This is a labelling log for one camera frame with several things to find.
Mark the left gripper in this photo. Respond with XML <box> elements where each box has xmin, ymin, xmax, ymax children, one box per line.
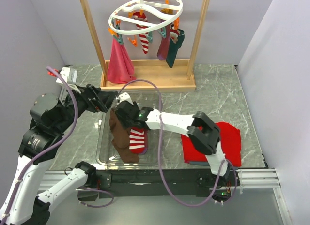
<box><xmin>55</xmin><ymin>81</ymin><xmax>119</xmax><ymax>133</ymax></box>

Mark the maroon purple ribbed sock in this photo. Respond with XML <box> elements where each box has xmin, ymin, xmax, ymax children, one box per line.
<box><xmin>140</xmin><ymin>129</ymin><xmax>148</xmax><ymax>155</ymax></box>

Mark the brown sock with striped cuff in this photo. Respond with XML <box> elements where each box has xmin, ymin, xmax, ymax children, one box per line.
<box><xmin>112</xmin><ymin>139</ymin><xmax>140</xmax><ymax>164</ymax></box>

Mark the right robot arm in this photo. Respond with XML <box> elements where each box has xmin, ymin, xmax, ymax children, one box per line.
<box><xmin>115</xmin><ymin>101</ymin><xmax>231</xmax><ymax>186</ymax></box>

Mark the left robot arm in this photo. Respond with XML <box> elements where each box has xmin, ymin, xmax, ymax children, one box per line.
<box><xmin>0</xmin><ymin>84</ymin><xmax>118</xmax><ymax>225</ymax></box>

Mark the wooden hanger stand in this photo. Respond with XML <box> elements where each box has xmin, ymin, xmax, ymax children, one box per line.
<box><xmin>80</xmin><ymin>0</ymin><xmax>210</xmax><ymax>92</ymax></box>

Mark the white round clip hanger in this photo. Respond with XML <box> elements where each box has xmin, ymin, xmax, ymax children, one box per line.
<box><xmin>108</xmin><ymin>0</ymin><xmax>184</xmax><ymax>36</ymax></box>

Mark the pink cloth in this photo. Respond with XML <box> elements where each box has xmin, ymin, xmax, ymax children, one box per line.
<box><xmin>107</xmin><ymin>39</ymin><xmax>136</xmax><ymax>84</ymax></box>

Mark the clear plastic tray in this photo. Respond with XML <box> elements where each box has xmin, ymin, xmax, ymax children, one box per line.
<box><xmin>97</xmin><ymin>90</ymin><xmax>159</xmax><ymax>169</ymax></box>

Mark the santa red white striped sock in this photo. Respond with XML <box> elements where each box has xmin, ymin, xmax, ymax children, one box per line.
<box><xmin>133</xmin><ymin>11</ymin><xmax>149</xmax><ymax>54</ymax></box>

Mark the dark teal santa sock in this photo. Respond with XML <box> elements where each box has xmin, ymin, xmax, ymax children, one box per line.
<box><xmin>166</xmin><ymin>25</ymin><xmax>185</xmax><ymax>68</ymax></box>

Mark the red folded cloth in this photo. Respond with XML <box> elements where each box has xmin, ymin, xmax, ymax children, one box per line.
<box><xmin>181</xmin><ymin>122</ymin><xmax>242</xmax><ymax>167</ymax></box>

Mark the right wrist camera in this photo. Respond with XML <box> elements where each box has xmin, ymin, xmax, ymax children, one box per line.
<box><xmin>116</xmin><ymin>92</ymin><xmax>133</xmax><ymax>105</ymax></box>

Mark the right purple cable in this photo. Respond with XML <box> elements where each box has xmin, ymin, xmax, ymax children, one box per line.
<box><xmin>116</xmin><ymin>79</ymin><xmax>239</xmax><ymax>208</ymax></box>

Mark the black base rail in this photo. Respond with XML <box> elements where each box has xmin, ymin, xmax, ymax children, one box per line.
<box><xmin>65</xmin><ymin>168</ymin><xmax>240</xmax><ymax>203</ymax></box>

